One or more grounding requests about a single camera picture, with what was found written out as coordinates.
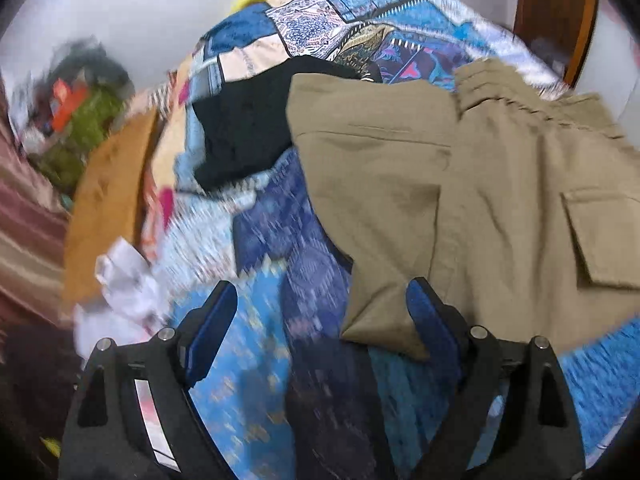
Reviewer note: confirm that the wooden door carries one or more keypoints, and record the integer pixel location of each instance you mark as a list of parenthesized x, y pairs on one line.
[(550, 5)]

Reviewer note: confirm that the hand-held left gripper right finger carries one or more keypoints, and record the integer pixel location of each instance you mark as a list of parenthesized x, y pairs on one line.
[(430, 322)]

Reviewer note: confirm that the blue patchwork blanket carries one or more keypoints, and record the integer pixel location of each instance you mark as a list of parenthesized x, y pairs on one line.
[(260, 360)]

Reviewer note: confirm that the white crumpled cloth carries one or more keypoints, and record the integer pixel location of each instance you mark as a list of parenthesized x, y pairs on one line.
[(125, 285)]

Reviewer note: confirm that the khaki pants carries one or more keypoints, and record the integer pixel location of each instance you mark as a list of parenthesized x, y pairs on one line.
[(400, 185)]

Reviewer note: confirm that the striped curtain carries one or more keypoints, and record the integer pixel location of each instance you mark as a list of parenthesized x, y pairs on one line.
[(30, 240)]

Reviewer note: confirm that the black garment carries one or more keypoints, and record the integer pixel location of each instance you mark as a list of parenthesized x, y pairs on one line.
[(250, 130)]

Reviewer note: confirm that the grey cloth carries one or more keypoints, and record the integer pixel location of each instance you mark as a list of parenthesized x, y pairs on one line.
[(554, 55)]

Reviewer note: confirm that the pile of grey clothes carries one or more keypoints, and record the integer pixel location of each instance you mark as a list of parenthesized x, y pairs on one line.
[(85, 57)]

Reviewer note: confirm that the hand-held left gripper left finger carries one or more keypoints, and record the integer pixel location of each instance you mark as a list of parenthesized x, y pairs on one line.
[(210, 332)]

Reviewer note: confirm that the wooden lap desk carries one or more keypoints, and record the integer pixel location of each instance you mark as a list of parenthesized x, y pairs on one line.
[(105, 200)]

